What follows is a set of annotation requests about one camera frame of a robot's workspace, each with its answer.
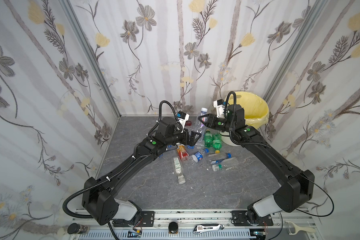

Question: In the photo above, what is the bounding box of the green bottle yellow cap right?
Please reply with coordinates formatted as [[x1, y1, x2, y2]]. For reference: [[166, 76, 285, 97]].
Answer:
[[212, 133, 222, 154]]

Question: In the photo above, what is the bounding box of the clear bottle white cap green label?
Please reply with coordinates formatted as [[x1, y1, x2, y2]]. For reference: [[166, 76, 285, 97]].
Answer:
[[173, 157, 186, 185]]

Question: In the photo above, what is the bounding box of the orange juice bottle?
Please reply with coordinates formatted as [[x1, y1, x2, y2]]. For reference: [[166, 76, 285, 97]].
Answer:
[[177, 144, 189, 161]]

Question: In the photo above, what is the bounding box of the cream plastic peeler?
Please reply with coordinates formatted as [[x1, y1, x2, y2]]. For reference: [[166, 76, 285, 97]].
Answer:
[[285, 221, 316, 236]]

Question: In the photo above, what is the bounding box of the soda water clear bottle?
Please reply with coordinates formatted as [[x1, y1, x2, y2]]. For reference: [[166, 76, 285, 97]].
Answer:
[[193, 107, 208, 148]]

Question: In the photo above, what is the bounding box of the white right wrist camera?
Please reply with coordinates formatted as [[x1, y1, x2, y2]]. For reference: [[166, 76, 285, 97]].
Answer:
[[213, 99, 226, 118]]

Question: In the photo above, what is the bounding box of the black jar on rail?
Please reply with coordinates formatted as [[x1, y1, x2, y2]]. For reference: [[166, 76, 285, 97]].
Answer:
[[67, 223, 90, 235]]

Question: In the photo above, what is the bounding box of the clear bottle blue cap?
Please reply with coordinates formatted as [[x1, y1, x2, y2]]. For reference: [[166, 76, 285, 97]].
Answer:
[[207, 153, 232, 165]]

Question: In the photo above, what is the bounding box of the blue label bottle blue cap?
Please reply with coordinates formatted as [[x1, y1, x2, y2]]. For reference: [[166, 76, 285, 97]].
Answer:
[[189, 149, 210, 163]]

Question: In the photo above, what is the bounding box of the yellow plastic bin liner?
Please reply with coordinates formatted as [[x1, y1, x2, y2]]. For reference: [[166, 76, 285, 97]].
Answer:
[[236, 92, 270, 130]]

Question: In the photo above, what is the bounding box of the green bottle yellow cap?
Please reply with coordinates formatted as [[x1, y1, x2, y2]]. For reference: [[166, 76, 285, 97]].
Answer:
[[212, 133, 222, 154], [204, 130, 214, 148]]

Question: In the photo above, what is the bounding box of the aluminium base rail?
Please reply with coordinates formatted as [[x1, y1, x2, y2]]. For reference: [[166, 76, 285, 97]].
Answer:
[[70, 209, 322, 240]]

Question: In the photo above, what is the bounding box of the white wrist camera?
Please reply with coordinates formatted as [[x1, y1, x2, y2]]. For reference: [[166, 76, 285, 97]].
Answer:
[[177, 111, 190, 132], [213, 99, 226, 118]]

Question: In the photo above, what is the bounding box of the white ribbed trash bin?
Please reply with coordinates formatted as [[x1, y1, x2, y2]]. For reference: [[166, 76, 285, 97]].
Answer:
[[219, 132, 239, 147]]

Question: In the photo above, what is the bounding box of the green bottle yellow cap left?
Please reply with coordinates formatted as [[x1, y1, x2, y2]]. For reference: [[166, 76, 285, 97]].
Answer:
[[204, 130, 214, 148]]

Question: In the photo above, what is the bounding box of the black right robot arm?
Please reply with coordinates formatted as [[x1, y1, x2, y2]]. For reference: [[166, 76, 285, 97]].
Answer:
[[198, 107, 315, 225]]

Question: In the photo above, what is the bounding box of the clear bottle green band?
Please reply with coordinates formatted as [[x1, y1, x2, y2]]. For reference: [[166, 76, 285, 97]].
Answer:
[[212, 157, 239, 172]]

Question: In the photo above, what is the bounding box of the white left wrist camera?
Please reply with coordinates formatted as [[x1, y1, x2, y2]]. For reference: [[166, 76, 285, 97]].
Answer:
[[177, 111, 190, 132]]

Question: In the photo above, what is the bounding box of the black round knob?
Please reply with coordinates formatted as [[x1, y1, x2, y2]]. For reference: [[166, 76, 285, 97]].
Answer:
[[168, 222, 179, 235]]

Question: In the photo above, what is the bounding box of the white slotted cable duct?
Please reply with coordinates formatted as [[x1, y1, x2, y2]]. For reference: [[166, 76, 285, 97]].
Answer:
[[77, 229, 253, 240]]

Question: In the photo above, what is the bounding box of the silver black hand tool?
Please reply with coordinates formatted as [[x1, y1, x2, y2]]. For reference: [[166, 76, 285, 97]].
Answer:
[[193, 224, 225, 235]]

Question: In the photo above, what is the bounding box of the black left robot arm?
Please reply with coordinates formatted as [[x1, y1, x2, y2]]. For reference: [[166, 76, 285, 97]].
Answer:
[[62, 117, 202, 226]]

